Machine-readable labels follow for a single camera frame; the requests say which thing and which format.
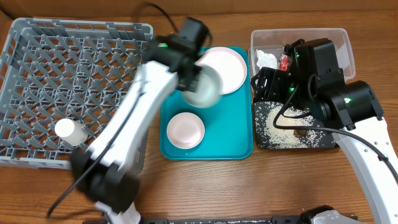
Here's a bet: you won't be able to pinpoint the red snack wrapper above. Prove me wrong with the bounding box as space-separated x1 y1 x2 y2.
278 54 290 71

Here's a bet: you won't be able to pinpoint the grey-green bowl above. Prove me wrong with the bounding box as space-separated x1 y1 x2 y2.
182 65 223 108

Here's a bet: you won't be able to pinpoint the white tissue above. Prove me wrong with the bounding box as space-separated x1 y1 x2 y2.
256 50 278 69

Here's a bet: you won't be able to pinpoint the rice and food leftovers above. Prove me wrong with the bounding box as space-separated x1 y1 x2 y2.
255 104 327 149

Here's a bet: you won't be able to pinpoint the large white plate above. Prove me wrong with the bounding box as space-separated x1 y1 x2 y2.
197 47 247 95

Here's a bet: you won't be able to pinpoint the small pink saucer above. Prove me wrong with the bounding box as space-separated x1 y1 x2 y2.
167 112 205 149

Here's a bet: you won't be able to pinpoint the white cup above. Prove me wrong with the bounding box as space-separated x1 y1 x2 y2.
55 118 88 146

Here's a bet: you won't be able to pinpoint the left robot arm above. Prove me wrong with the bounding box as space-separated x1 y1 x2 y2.
70 17 210 223

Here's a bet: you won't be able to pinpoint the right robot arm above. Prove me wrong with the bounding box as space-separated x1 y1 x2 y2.
251 38 397 223

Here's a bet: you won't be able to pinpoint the grey dishwasher rack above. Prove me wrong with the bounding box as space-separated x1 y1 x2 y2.
1 18 154 169

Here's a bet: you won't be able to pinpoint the black tray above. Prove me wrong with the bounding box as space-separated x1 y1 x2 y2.
253 100 337 150

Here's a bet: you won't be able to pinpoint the clear plastic bin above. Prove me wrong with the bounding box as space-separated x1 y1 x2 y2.
248 28 356 80

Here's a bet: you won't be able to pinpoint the teal serving tray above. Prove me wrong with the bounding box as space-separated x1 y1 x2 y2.
159 46 254 161

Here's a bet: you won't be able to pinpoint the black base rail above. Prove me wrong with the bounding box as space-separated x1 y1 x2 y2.
83 205 361 224

